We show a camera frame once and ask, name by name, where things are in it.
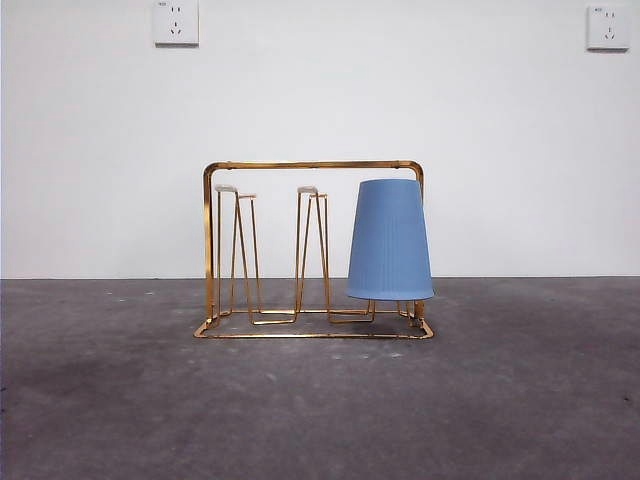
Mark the white wall socket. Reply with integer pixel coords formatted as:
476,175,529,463
586,4,631,53
153,0,200,49

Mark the gold wire cup rack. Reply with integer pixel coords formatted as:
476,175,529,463
192,159,435,341

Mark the blue ribbed plastic cup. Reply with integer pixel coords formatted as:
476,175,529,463
346,178,435,302

